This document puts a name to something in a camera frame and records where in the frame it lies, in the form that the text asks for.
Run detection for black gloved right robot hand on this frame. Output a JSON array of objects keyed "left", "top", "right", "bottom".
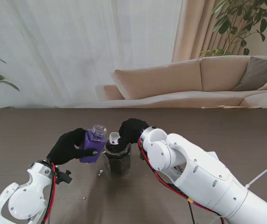
[{"left": 118, "top": 118, "right": 151, "bottom": 146}]

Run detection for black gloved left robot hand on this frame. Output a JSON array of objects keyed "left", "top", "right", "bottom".
[{"left": 46, "top": 127, "right": 99, "bottom": 165}]

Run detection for white plastic spoon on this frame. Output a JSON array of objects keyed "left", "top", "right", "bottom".
[{"left": 109, "top": 132, "right": 122, "bottom": 146}]

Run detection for purple coffee jar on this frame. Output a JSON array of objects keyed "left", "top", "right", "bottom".
[{"left": 79, "top": 124, "right": 108, "bottom": 164}]

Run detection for glass jar of coffee beans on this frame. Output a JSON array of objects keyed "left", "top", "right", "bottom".
[{"left": 102, "top": 140, "right": 132, "bottom": 178}]

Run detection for beige sofa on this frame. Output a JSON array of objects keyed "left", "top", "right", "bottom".
[{"left": 103, "top": 55, "right": 267, "bottom": 115}]

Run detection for white sheer curtain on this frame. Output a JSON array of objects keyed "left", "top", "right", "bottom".
[{"left": 0, "top": 0, "right": 183, "bottom": 109}]

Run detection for beige pleated curtain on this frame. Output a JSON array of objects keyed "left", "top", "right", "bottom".
[{"left": 171, "top": 0, "right": 250, "bottom": 63}]

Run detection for grey sofa cushion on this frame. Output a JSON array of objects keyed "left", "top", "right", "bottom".
[{"left": 232, "top": 56, "right": 267, "bottom": 91}]

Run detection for tall green leafy plant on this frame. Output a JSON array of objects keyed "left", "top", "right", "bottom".
[{"left": 199, "top": 0, "right": 267, "bottom": 58}]

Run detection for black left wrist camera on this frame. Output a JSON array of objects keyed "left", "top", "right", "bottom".
[{"left": 56, "top": 169, "right": 73, "bottom": 185}]

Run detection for red black left arm cables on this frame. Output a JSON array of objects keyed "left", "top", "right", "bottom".
[{"left": 41, "top": 162, "right": 57, "bottom": 224}]

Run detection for red black arm cables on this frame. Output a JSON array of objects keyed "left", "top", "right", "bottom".
[
  {"left": 41, "top": 162, "right": 57, "bottom": 224},
  {"left": 137, "top": 137, "right": 226, "bottom": 224}
]

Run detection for red black right arm cables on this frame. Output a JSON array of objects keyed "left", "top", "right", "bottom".
[{"left": 137, "top": 137, "right": 226, "bottom": 224}]

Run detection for white cable tie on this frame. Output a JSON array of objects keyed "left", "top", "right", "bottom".
[{"left": 245, "top": 168, "right": 267, "bottom": 189}]

